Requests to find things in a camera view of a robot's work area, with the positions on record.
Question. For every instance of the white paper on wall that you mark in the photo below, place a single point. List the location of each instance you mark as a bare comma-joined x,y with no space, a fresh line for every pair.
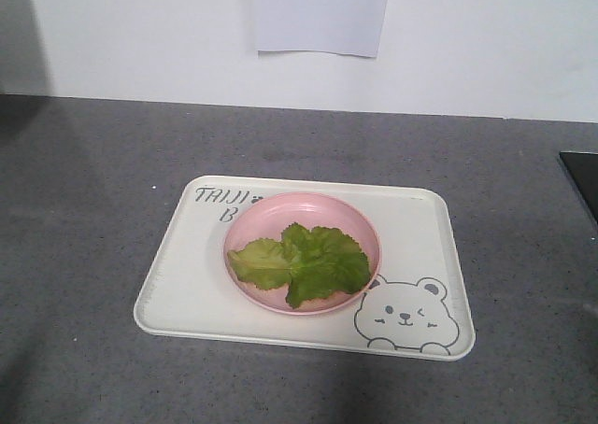
345,27

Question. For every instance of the pink round plate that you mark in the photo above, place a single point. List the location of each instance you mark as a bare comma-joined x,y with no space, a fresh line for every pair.
269,217

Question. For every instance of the grey stone countertop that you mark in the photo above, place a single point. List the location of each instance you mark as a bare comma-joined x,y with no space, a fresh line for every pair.
87,189

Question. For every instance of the green lettuce leaf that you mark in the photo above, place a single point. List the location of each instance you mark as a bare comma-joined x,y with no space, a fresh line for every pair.
310,264

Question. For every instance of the cream bear serving tray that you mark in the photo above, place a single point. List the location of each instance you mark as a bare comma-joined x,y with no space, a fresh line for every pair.
417,307

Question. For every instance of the black induction cooktop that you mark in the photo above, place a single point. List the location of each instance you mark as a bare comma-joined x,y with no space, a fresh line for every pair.
581,170

